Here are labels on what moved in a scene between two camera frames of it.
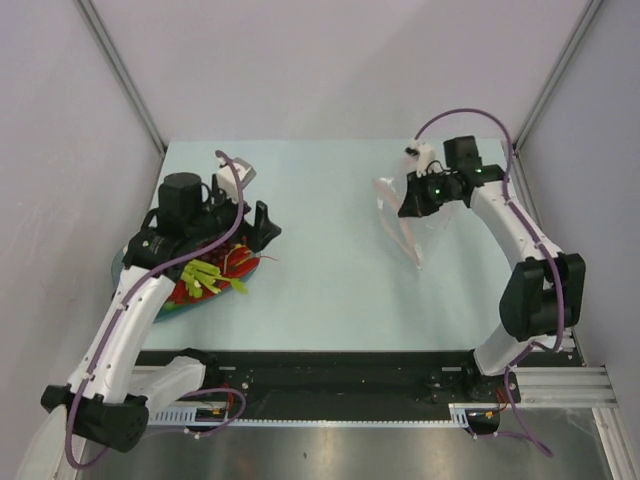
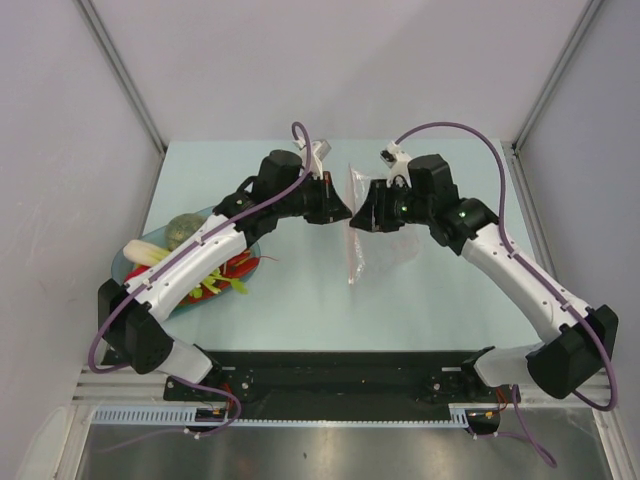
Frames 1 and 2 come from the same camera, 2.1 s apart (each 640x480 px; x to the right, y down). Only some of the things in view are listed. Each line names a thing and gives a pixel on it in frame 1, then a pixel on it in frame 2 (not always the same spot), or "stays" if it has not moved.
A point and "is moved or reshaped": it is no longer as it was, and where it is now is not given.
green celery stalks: [198, 274] stays
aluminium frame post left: [92, 16] stays
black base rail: [349, 385] stays
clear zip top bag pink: [415, 236] is moved or reshaped
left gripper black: [261, 232] -> [330, 208]
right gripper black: [414, 204] -> [373, 214]
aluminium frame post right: [561, 62] stays
